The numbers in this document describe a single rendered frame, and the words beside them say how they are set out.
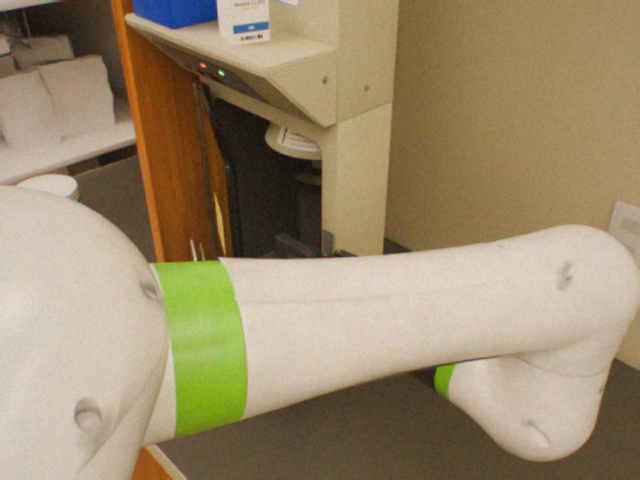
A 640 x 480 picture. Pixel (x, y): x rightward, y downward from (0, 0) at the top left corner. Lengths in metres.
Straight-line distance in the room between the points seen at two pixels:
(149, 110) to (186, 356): 0.78
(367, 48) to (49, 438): 0.72
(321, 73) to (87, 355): 0.64
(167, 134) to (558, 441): 0.81
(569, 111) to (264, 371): 0.86
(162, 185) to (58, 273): 0.97
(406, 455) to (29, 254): 0.86
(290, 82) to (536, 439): 0.47
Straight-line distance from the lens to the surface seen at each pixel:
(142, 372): 0.25
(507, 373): 0.62
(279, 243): 0.85
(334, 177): 0.91
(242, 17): 0.85
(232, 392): 0.42
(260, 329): 0.41
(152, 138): 1.16
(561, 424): 0.63
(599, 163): 1.18
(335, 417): 1.09
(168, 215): 1.23
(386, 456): 1.04
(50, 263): 0.24
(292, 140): 1.00
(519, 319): 0.52
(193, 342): 0.40
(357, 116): 0.90
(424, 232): 1.46
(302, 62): 0.80
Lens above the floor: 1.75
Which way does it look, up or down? 34 degrees down
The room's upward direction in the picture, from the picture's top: straight up
